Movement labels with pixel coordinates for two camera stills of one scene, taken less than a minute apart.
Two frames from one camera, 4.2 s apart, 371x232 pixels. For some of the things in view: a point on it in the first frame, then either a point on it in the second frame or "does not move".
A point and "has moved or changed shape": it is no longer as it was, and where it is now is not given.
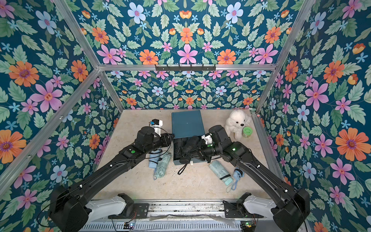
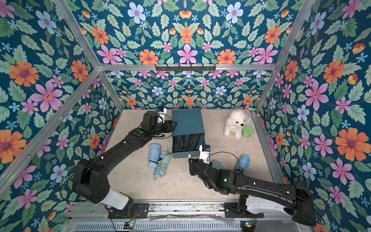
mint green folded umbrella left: x=163 y=165 does not move
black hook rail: x=185 y=68 does not move
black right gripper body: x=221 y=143 → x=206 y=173
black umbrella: x=190 y=143 has moved or changed shape
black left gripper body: x=156 y=143 → x=160 y=129
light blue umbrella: x=153 y=158 does not move
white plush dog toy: x=235 y=123 does not move
